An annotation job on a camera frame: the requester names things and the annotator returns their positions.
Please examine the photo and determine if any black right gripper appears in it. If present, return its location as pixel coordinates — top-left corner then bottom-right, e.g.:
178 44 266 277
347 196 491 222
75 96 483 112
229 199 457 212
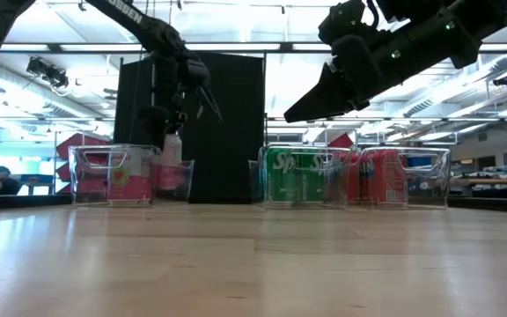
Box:
283 0 413 124

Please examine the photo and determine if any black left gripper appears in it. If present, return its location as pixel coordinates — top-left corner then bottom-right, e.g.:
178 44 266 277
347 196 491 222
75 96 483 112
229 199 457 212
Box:
138 48 225 149

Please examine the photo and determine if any orange Fanta soda can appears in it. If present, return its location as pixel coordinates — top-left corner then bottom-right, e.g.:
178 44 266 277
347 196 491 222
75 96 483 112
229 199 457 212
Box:
361 148 409 207

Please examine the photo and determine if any clear plastic bin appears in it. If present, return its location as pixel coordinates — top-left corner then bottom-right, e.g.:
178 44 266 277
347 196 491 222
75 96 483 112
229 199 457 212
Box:
247 144 355 210
352 146 452 210
67 144 196 209

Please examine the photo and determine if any red background structure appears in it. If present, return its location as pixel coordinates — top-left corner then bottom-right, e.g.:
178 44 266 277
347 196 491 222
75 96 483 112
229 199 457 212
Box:
55 131 110 195
327 132 356 150

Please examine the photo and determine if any black overhead beam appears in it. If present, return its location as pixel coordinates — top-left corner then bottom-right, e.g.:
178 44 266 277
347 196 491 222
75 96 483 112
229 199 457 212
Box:
0 41 507 54

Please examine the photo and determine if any black ceiling track light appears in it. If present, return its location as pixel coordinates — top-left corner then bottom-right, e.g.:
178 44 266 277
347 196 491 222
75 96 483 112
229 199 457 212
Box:
25 55 70 90

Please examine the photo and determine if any background work table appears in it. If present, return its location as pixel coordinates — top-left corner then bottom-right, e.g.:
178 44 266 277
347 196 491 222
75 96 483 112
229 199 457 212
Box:
450 165 507 199

